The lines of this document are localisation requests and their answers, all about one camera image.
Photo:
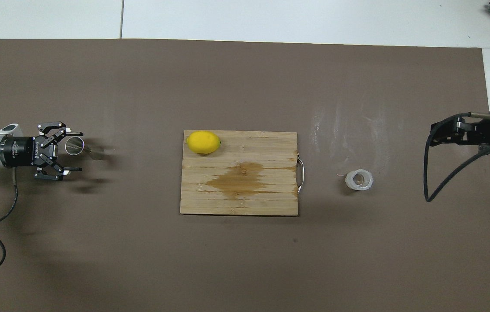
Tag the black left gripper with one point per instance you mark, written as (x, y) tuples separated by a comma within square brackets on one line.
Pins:
[(21, 151)]

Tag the clear textured plastic cup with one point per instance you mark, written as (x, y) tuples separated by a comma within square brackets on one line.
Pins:
[(350, 182)]

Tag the wooden cutting board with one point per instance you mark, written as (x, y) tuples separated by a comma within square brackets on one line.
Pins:
[(244, 195)]

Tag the brown table mat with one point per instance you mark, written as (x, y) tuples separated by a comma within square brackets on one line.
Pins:
[(227, 260)]

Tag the steel double jigger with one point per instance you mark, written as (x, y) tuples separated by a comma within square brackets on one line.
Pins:
[(95, 152)]

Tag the yellow lemon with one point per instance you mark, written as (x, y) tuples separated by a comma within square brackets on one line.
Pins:
[(203, 142)]

